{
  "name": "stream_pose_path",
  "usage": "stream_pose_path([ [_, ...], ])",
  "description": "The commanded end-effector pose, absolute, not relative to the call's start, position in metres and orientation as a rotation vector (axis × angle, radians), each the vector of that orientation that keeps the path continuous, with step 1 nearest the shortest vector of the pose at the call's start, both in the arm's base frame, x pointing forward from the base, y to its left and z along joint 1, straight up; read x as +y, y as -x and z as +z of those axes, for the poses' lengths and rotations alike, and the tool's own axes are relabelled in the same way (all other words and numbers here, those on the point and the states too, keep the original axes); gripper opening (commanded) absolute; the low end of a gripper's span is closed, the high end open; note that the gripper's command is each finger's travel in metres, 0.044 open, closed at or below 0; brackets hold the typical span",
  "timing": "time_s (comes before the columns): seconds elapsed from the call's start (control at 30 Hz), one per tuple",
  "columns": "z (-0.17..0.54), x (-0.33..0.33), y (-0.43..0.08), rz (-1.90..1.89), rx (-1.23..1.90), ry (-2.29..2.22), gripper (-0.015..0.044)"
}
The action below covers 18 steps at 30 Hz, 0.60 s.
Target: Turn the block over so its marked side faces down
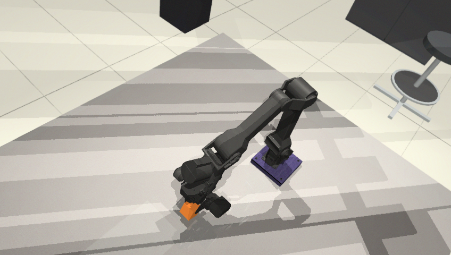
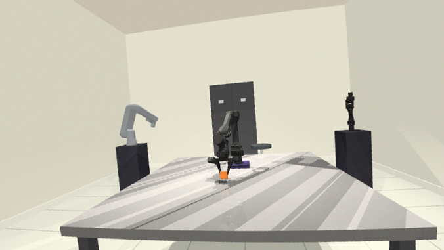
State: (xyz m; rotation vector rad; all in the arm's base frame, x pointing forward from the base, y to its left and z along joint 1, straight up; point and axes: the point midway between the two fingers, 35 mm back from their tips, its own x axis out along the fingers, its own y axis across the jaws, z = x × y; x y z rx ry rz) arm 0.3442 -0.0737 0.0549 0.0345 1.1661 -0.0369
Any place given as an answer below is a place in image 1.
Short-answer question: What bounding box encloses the orange block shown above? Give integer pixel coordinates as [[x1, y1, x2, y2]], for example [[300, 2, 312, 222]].
[[179, 202, 200, 221]]

